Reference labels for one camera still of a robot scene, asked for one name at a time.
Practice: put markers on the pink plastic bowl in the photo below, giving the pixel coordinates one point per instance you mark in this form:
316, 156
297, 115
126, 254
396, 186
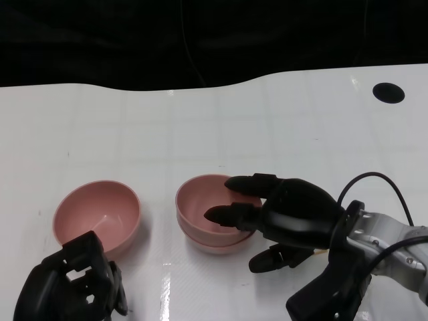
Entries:
214, 249
97, 207
197, 200

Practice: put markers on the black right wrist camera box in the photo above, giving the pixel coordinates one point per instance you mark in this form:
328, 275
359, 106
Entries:
327, 291

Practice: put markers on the black round table grommet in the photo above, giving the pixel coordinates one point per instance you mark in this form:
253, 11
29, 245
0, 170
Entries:
388, 93

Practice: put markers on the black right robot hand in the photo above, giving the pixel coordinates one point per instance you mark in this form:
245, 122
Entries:
297, 214

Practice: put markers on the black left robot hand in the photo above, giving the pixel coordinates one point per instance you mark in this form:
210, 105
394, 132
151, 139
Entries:
43, 294

